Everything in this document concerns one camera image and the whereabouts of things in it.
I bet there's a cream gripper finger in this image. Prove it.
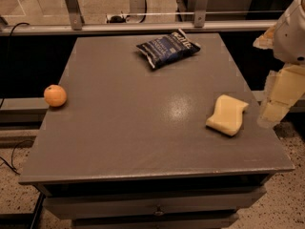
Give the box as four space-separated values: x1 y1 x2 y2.
257 64 305 128

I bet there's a yellow sponge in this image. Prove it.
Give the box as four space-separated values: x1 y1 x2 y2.
206 94 249 136

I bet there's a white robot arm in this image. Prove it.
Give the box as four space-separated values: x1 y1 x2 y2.
253 0 305 128

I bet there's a blue chip bag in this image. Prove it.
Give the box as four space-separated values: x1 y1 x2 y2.
136 29 201 70

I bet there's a white power strip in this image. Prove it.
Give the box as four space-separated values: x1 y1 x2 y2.
106 14 131 24

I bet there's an orange fruit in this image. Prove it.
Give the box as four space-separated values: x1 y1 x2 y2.
44 85 67 107

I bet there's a grey drawer with knob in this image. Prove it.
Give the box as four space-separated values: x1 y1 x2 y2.
44 186 266 219

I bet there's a metal railing frame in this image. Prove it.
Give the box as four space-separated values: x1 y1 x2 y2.
0 0 281 36

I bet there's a black cable on floor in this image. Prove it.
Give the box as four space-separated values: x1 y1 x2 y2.
0 138 35 176

